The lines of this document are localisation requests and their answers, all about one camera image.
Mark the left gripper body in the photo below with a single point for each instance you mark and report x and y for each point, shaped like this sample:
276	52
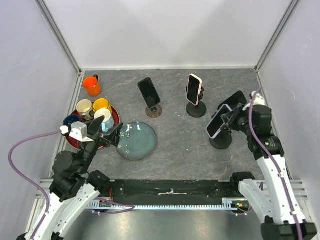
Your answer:
91	143

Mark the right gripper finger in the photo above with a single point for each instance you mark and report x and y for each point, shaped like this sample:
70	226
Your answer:
228	119
237	111

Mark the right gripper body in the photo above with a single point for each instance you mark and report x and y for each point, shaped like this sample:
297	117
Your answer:
241	122

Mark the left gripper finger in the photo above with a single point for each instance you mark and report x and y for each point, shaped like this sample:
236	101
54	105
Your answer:
93	127
112	137

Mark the lavender case phone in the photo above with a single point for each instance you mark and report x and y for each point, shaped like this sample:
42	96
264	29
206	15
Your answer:
215	126

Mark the black weighted phone stand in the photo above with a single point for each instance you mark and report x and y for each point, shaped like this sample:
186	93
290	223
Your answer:
222	141

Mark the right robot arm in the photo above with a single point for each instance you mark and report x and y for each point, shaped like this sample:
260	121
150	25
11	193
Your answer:
280	214

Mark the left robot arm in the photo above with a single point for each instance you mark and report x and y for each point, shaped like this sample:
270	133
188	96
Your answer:
70	191

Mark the black phone on folding stand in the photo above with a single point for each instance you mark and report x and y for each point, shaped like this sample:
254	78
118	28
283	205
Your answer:
234	100

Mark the black round phone stand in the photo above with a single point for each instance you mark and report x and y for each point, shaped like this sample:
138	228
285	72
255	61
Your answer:
197	111

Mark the pink case phone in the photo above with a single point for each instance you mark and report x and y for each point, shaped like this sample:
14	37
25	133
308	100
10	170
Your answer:
194	87

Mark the black phone on wooden stand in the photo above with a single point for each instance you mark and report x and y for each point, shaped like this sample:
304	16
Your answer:
149	92

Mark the light blue mug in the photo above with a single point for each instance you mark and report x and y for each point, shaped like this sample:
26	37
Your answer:
108	121

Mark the red round tray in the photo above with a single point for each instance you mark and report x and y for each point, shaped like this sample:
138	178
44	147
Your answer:
77	144

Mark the cream mug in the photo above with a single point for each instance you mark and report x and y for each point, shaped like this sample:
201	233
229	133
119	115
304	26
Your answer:
84	107

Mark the teal ceramic plate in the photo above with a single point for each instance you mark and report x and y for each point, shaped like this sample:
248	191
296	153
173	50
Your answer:
137	141

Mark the yellow mug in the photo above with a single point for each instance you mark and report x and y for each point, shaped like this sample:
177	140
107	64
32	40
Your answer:
101	103

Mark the dark blue mug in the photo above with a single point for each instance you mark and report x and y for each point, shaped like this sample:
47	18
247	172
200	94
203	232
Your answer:
70	119

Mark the orange mug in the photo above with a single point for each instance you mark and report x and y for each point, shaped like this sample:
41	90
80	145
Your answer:
92	85

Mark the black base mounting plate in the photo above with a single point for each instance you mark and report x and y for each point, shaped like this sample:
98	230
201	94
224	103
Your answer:
170	192

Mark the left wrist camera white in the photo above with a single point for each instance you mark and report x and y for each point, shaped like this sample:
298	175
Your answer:
77	130

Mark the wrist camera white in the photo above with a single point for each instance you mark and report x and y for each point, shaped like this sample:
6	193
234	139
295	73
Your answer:
256	99
77	130

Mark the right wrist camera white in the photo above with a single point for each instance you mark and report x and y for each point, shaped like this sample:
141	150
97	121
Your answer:
256	99

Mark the grey cable duct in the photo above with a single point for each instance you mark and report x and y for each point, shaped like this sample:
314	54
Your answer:
226	205

